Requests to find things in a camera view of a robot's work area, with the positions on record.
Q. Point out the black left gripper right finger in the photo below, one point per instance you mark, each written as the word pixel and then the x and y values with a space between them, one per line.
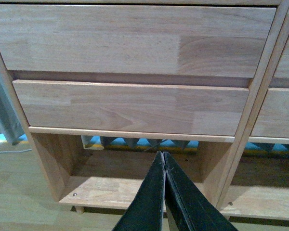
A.
pixel 187 208

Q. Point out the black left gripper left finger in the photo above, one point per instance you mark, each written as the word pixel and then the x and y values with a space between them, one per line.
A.
pixel 145 213

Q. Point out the light wooden shelf cabinet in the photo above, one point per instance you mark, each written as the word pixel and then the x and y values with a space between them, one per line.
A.
pixel 110 179

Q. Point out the lower wooden drawer front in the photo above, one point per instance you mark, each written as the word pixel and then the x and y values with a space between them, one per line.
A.
pixel 193 110

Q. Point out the wooden drawer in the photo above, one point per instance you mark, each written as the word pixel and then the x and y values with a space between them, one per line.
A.
pixel 193 110
pixel 134 39

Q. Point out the grey curtain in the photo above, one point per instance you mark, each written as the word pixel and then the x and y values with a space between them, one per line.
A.
pixel 10 125

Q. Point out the upper wooden drawer front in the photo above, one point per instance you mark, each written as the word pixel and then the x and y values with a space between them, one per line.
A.
pixel 134 39

